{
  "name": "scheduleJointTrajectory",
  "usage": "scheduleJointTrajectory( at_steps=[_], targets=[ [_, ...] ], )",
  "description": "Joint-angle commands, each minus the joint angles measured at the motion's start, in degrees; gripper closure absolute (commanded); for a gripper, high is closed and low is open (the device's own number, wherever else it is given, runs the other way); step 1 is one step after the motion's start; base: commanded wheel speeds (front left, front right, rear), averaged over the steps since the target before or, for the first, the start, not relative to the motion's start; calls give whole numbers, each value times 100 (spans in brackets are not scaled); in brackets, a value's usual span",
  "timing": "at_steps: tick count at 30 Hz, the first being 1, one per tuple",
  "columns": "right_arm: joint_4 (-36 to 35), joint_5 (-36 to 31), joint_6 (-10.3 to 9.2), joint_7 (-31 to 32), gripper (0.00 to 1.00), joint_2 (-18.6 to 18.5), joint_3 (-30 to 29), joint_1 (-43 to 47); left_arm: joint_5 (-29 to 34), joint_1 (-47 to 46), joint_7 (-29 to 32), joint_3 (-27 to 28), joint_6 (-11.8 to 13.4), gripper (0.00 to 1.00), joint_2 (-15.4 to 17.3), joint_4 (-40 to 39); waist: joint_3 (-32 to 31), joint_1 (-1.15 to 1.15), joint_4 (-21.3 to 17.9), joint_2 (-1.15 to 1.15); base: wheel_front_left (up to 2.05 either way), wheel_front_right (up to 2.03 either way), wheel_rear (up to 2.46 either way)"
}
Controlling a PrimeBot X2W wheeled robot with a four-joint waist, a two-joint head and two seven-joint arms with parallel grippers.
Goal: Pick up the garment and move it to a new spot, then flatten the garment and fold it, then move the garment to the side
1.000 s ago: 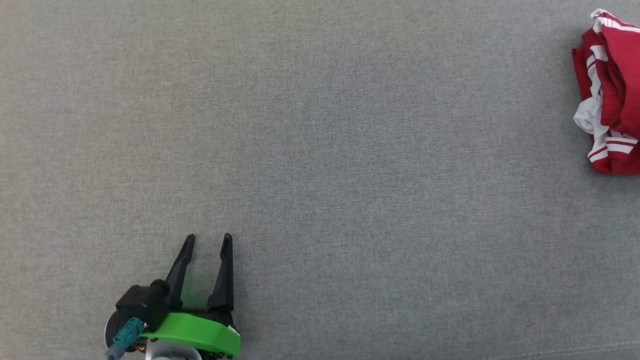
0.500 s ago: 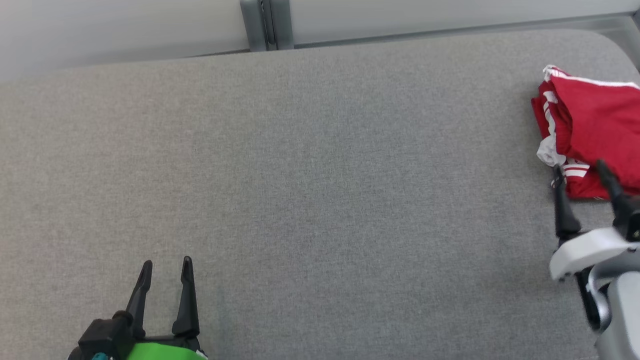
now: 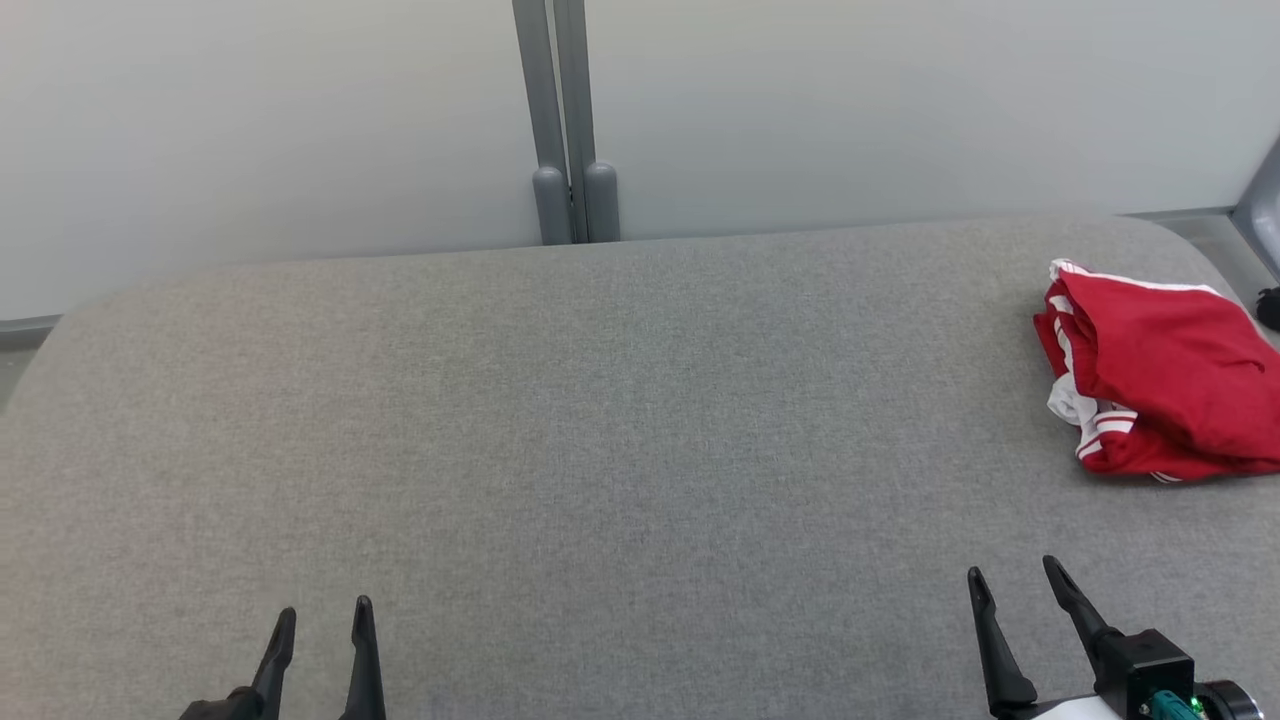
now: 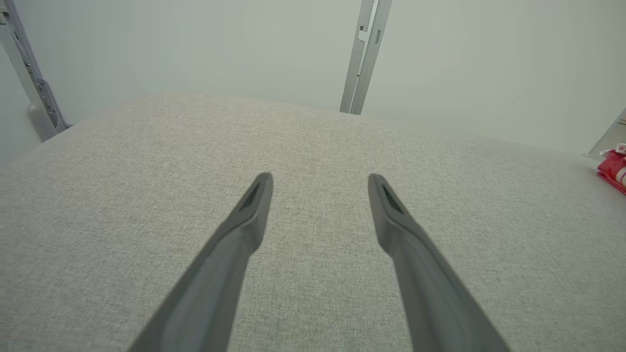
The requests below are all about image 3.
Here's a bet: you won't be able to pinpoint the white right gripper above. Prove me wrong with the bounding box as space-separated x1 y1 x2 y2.
967 556 1143 720

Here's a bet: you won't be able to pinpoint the grey fabric sofa cushion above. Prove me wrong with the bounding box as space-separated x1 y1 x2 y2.
0 215 1280 720

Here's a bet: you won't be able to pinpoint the grey partition post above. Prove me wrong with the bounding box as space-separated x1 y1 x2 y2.
553 0 621 244
512 0 574 246

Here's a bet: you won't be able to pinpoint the red shorts with white trim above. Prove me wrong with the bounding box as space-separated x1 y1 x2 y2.
1045 258 1280 466

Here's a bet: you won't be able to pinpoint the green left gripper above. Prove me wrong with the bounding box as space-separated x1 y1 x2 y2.
178 596 388 720

